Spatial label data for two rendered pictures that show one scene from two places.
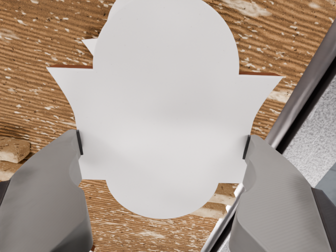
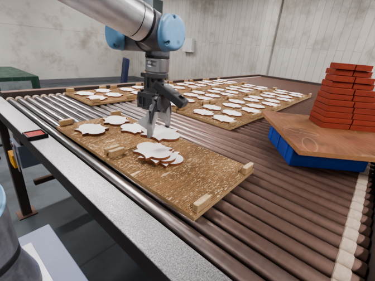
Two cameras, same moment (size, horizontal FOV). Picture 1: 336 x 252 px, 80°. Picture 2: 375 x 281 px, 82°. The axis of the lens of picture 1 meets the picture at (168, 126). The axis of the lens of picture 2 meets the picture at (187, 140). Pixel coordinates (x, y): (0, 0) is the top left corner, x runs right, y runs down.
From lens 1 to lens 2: 0.70 m
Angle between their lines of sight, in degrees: 60
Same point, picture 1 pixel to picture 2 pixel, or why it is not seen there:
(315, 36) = (146, 182)
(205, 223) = (99, 150)
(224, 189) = (114, 153)
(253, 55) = (152, 172)
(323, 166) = (81, 184)
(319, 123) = (106, 186)
